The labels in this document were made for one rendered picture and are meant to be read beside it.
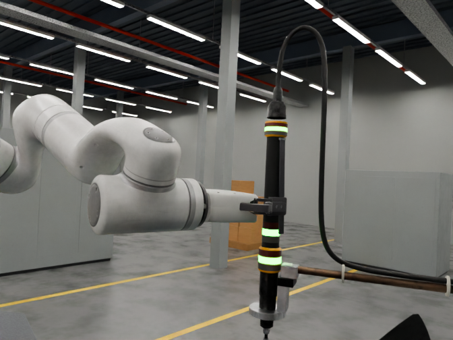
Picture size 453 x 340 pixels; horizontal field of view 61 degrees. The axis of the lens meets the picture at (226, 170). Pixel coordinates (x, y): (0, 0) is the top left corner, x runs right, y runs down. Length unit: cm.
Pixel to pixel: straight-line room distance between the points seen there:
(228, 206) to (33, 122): 41
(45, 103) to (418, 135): 1286
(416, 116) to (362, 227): 597
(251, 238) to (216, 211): 841
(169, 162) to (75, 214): 664
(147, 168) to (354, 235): 799
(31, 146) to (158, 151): 40
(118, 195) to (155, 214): 6
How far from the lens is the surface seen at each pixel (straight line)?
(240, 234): 917
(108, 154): 65
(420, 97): 1355
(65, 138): 71
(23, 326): 134
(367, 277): 74
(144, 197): 54
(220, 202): 61
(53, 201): 697
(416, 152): 1332
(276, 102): 74
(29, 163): 90
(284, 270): 74
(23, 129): 85
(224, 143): 696
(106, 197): 53
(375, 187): 821
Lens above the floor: 170
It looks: 1 degrees up
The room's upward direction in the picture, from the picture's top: 3 degrees clockwise
